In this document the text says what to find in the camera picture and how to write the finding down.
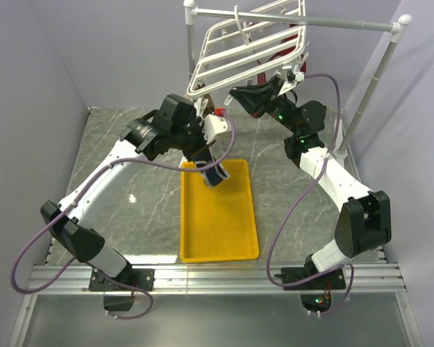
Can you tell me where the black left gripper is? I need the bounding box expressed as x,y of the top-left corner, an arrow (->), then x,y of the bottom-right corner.
172,117 -> 218,163

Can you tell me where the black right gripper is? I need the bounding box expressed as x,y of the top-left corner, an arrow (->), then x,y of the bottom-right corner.
230,78 -> 301,137

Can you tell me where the navy blue underwear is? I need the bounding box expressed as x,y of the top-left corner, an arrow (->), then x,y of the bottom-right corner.
187,148 -> 230,188

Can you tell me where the white clip drying hanger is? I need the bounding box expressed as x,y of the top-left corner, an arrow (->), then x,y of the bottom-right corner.
183,1 -> 308,98

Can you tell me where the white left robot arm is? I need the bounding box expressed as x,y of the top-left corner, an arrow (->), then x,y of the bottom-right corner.
41,94 -> 233,291

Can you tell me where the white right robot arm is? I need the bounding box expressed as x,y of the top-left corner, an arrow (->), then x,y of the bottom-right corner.
229,77 -> 391,290

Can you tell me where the red bra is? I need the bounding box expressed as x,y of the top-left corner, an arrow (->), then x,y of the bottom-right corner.
257,34 -> 307,85

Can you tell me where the argyle patterned sock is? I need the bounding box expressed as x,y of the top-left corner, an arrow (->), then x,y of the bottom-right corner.
184,94 -> 216,117

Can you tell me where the yellow plastic tray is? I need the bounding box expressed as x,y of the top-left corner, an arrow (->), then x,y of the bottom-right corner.
180,159 -> 260,263

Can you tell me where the white clothes rack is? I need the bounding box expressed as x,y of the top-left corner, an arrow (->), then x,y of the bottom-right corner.
195,7 -> 412,163

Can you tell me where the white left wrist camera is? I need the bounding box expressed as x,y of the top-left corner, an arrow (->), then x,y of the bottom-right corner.
203,108 -> 232,145

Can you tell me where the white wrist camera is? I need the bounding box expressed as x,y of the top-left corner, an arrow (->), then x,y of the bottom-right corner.
281,64 -> 305,93
203,108 -> 232,145

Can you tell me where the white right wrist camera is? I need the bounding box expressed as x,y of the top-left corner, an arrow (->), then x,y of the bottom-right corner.
281,64 -> 305,93

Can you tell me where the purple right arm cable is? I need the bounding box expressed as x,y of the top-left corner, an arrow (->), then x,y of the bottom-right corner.
265,74 -> 356,316

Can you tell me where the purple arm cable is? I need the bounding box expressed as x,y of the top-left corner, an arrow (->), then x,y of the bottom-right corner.
11,113 -> 237,320
265,74 -> 356,316

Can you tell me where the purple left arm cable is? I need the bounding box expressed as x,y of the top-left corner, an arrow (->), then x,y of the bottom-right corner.
11,113 -> 237,320

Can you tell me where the aluminium mounting rail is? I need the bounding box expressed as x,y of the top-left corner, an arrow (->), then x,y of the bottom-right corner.
39,262 -> 407,296

